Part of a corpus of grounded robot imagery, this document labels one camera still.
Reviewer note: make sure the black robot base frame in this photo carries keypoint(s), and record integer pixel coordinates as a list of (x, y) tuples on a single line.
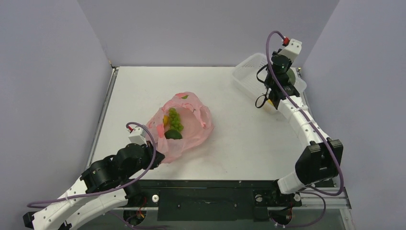
[(216, 200)]

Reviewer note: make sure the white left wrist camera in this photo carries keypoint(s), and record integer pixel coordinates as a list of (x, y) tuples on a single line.
[(137, 134)]

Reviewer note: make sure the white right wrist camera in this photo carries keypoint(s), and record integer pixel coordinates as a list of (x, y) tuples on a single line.
[(291, 48)]

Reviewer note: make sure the orange fake fruit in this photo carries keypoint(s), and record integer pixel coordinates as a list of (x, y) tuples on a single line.
[(165, 120)]

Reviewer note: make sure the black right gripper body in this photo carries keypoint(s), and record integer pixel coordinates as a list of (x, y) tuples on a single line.
[(277, 95)]

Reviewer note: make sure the pink plastic bag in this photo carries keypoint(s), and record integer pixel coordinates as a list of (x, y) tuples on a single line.
[(196, 119)]

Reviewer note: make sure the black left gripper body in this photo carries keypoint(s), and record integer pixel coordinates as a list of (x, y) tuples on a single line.
[(145, 163)]

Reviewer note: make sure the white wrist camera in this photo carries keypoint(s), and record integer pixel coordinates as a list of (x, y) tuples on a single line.
[(137, 134), (291, 48)]

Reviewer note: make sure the white plastic basket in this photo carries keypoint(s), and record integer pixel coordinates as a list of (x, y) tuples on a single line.
[(244, 77)]

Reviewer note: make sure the green fake grapes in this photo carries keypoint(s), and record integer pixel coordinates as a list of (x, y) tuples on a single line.
[(174, 120)]

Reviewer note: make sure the brown fake fruit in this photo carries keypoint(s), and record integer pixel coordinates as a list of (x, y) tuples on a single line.
[(291, 76)]

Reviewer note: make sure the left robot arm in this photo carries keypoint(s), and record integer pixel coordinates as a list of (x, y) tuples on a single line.
[(105, 185)]

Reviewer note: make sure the dark green fake lime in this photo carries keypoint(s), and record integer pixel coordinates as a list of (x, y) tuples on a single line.
[(173, 134)]

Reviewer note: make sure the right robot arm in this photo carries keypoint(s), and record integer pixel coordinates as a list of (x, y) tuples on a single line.
[(321, 157)]

